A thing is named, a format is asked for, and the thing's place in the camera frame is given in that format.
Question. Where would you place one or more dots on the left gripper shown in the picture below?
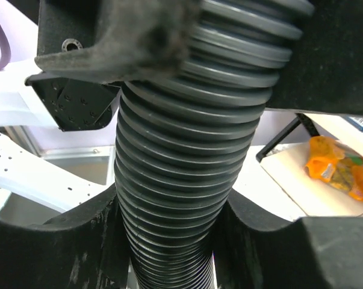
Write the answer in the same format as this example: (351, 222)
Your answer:
(103, 42)

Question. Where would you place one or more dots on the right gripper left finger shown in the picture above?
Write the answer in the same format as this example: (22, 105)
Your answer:
(85, 247)

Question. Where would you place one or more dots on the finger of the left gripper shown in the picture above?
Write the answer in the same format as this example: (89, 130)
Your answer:
(325, 74)

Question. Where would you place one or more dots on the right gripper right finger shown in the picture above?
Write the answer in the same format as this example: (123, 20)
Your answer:
(257, 249)

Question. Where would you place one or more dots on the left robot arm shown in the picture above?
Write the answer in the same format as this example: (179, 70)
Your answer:
(237, 50)

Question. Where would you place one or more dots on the beige black shelf rack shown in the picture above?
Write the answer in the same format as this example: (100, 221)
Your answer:
(274, 174)

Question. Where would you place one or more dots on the orange snack bag lower shelf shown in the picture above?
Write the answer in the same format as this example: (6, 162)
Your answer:
(336, 165)

